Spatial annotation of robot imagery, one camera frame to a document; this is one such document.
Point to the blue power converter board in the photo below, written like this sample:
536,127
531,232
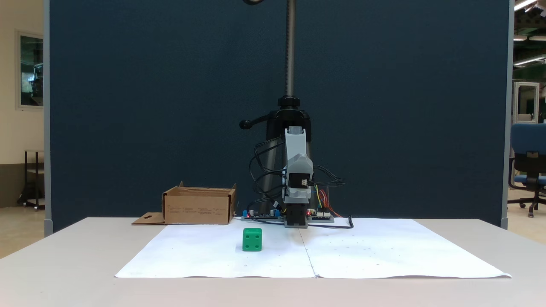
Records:
260,216

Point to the fluorescent ceiling light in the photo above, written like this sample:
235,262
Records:
524,4
529,60

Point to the small controller circuit board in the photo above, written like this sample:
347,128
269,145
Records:
322,218

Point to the black camera stand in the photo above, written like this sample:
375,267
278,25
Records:
290,51

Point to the dark blue partition panel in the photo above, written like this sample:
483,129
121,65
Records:
128,106

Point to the black shelf cart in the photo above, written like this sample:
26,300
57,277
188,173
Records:
36,170

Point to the blue office chair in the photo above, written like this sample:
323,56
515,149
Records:
529,140

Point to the open cardboard box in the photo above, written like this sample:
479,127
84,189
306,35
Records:
196,209

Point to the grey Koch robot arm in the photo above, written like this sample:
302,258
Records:
295,145

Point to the green dice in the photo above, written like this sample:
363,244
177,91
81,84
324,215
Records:
251,239

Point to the white framed window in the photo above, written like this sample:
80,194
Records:
32,68

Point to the white paper sheet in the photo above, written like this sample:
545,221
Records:
405,251
192,256

